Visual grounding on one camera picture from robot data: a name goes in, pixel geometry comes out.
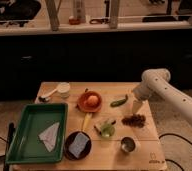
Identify red object on ledge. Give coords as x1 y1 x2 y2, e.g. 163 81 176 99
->
68 16 81 25

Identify green plastic tray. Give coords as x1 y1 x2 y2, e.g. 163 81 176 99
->
6 103 68 164

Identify white folded cloth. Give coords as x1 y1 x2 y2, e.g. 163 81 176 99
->
38 122 60 152

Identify white cup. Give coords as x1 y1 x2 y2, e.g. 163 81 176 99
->
57 82 70 98

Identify black office chair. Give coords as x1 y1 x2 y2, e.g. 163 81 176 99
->
0 0 41 27

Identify blue grey sponge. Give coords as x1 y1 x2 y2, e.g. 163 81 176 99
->
69 132 89 158

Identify black pole beside table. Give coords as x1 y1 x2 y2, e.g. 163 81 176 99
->
3 122 15 171

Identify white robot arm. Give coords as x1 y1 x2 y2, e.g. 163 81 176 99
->
133 68 192 126

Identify black cable on floor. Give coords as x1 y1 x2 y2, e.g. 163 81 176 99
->
158 132 192 171

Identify orange fruit in pan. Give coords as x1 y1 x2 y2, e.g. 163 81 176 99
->
86 95 99 106

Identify dark round bowl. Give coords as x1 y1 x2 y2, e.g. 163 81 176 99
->
64 131 92 160

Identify green pepper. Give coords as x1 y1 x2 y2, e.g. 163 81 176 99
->
110 95 128 107

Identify bunch of dark grapes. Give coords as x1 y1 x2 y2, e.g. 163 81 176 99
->
122 114 146 128

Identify small metal cup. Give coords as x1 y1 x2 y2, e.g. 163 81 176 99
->
121 137 136 153

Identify orange pan with yellow handle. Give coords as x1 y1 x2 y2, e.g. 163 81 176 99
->
77 91 102 131

